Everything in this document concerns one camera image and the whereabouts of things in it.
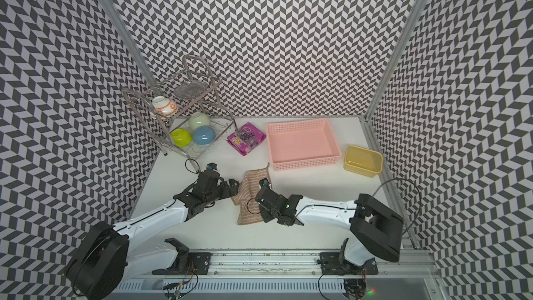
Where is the lime green bowl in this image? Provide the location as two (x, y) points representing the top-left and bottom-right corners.
(170, 129), (193, 147)

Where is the white orange ceramic bowl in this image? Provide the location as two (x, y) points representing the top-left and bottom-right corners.
(151, 96), (178, 118)

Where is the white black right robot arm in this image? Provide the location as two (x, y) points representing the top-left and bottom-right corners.
(255, 180), (404, 271)

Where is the metal wire dish rack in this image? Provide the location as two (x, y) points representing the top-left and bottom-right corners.
(122, 54), (237, 161)

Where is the grey patterned plate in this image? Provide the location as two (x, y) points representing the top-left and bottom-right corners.
(174, 80), (209, 101)

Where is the pale green bowl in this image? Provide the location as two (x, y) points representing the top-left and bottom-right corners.
(188, 111), (210, 131)

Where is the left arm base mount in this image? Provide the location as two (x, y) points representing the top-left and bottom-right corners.
(152, 237), (212, 276)

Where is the blue bowl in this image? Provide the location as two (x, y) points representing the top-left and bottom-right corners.
(193, 126), (217, 146)

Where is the pink perforated plastic basket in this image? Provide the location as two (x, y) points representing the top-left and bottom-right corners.
(266, 118), (342, 171)

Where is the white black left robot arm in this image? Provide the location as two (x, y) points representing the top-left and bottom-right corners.
(64, 163), (240, 299)

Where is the yellow plastic container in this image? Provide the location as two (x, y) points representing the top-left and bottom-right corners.
(344, 145), (383, 178)

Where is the purple snack packet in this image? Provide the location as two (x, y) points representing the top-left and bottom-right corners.
(226, 122), (267, 156)

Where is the aluminium front rail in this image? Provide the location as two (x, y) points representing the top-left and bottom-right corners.
(108, 249), (449, 299)

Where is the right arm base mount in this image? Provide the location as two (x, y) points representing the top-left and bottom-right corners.
(317, 238), (378, 276)

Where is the brown striped square dishcloth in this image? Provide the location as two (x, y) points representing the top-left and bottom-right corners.
(231, 164), (271, 226)

